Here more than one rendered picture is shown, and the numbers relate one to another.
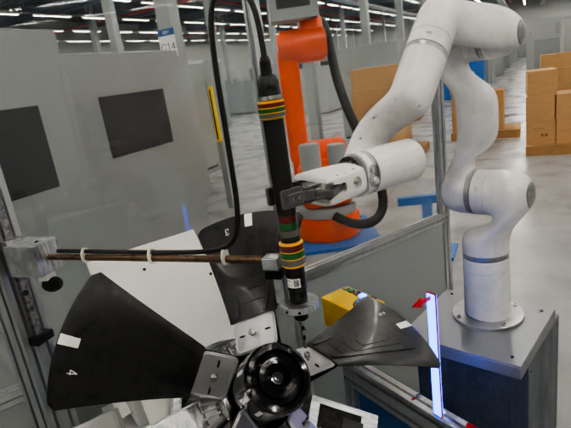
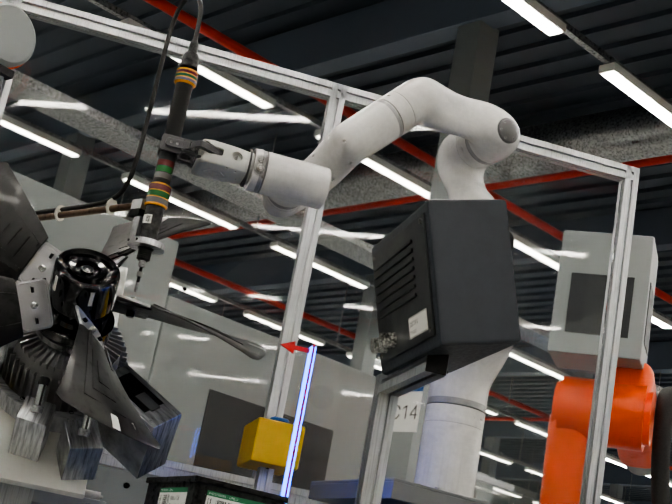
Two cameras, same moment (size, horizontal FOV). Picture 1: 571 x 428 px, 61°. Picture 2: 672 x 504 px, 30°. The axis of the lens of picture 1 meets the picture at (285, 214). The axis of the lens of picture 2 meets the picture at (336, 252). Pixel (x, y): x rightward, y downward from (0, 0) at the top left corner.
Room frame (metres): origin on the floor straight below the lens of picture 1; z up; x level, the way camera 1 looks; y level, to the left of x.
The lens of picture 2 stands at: (-1.21, -1.11, 0.68)
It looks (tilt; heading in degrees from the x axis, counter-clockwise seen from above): 17 degrees up; 20
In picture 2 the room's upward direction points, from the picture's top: 11 degrees clockwise
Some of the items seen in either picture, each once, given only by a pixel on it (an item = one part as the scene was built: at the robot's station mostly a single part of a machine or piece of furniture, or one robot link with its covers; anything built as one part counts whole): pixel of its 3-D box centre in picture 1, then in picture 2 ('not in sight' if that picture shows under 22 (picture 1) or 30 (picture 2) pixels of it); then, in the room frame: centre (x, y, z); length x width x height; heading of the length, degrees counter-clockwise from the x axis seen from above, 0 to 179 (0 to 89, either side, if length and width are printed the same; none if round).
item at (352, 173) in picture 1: (332, 182); (224, 162); (0.85, -0.09, 1.50); 0.11 x 0.10 x 0.07; 122
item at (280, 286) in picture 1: (291, 281); (147, 224); (0.79, 0.01, 1.35); 0.09 x 0.07 x 0.10; 67
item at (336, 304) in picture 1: (353, 315); (269, 449); (1.23, -0.15, 1.02); 0.16 x 0.10 x 0.11; 32
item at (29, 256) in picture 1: (32, 256); not in sight; (1.03, 0.57, 1.39); 0.10 x 0.07 x 0.08; 67
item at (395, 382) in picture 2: not in sight; (409, 375); (0.45, -0.64, 1.04); 0.24 x 0.03 x 0.03; 32
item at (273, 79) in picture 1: (284, 198); (169, 148); (0.79, 0.00, 1.50); 0.04 x 0.04 x 0.46
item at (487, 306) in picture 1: (486, 285); (448, 455); (1.22, -0.53, 1.06); 0.19 x 0.19 x 0.18
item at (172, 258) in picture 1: (149, 258); (57, 215); (0.91, 0.28, 1.39); 0.54 x 0.01 x 0.01; 67
